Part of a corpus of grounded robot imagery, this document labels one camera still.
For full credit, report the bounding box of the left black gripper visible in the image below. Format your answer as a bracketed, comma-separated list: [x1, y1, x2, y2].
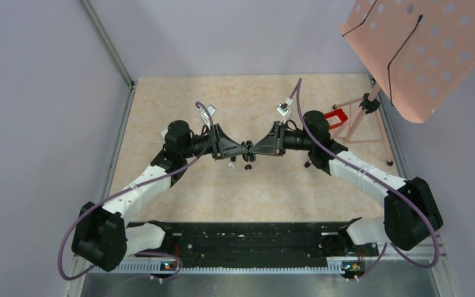
[181, 123, 247, 160]

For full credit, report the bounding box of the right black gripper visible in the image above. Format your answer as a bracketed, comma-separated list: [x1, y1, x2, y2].
[251, 121, 315, 156]

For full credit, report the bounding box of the black earbud charging case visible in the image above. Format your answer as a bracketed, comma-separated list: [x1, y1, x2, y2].
[241, 140, 256, 163]

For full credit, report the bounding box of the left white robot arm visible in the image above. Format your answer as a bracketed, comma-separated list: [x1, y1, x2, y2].
[71, 120, 249, 272]

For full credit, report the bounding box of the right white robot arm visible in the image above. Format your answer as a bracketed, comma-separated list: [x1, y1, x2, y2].
[249, 111, 443, 255]

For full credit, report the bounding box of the white charging case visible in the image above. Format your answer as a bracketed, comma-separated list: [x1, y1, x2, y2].
[160, 129, 168, 140]

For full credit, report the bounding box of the red square box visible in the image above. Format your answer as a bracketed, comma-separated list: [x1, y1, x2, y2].
[324, 109, 348, 130]

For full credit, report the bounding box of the pink perforated music stand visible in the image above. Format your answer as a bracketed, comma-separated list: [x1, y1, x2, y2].
[332, 0, 475, 166]

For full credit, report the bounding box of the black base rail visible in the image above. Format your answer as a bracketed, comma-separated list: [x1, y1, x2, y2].
[77, 221, 443, 283]

